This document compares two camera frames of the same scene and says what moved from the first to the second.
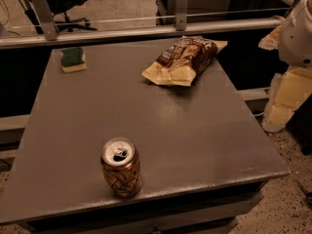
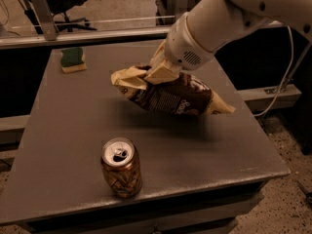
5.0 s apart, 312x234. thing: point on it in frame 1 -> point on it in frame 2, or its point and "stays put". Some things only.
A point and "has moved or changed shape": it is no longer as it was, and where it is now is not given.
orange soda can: [121, 167] stays put
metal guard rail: [140, 34] stays put
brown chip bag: [180, 61] has moved or changed shape
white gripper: [297, 41] -> [182, 46]
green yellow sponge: [73, 59] stays put
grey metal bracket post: [181, 7] stays put
